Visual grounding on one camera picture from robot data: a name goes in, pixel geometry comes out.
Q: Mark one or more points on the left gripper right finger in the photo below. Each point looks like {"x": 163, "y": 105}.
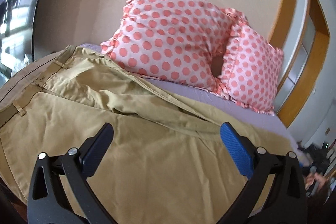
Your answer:
{"x": 286, "y": 201}

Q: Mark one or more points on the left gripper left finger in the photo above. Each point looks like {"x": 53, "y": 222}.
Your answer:
{"x": 48, "y": 202}

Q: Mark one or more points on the khaki pants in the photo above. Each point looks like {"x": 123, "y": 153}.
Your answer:
{"x": 166, "y": 163}

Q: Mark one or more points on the lavender bed sheet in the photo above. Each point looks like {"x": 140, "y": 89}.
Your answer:
{"x": 236, "y": 111}

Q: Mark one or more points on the right polka dot pillow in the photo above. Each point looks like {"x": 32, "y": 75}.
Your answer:
{"x": 251, "y": 67}

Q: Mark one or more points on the polka dot pillow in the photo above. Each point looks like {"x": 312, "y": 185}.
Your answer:
{"x": 171, "y": 40}
{"x": 251, "y": 67}

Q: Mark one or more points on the wooden framed glass door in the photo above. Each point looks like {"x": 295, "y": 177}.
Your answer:
{"x": 305, "y": 30}

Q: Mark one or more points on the left polka dot pillow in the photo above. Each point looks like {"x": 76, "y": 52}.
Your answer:
{"x": 171, "y": 40}

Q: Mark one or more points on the dark framed window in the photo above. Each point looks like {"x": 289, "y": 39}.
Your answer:
{"x": 17, "y": 36}

